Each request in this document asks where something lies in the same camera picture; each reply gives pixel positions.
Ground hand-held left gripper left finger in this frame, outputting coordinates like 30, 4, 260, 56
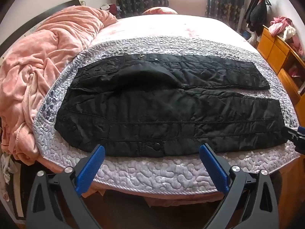
26, 144, 106, 229

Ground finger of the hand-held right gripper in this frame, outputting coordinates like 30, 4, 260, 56
294, 140, 305, 153
281, 126, 305, 141

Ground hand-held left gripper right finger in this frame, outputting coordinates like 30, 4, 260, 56
199, 143, 280, 229

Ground black pants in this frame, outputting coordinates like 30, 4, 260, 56
54, 54, 287, 158

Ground grey quilted blanket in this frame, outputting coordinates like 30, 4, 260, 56
32, 35, 302, 195

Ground orange wooden cabinet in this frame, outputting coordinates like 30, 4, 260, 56
256, 25, 305, 106

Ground white crumpled cloth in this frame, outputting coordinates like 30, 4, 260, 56
0, 153, 19, 185

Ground pink clothes pile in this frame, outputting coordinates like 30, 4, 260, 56
269, 16, 305, 56

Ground pink fleece blanket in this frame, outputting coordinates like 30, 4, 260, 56
0, 5, 118, 165

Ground hanging dark clothes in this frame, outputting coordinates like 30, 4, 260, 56
243, 0, 272, 37

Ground bed with pink sheet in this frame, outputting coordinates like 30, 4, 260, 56
0, 0, 305, 208

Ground dark wooden headboard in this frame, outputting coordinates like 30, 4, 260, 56
0, 0, 83, 55

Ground red and dark clothes heap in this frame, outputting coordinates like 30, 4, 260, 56
100, 3, 122, 19

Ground pink pillow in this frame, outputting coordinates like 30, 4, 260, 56
142, 7, 178, 15

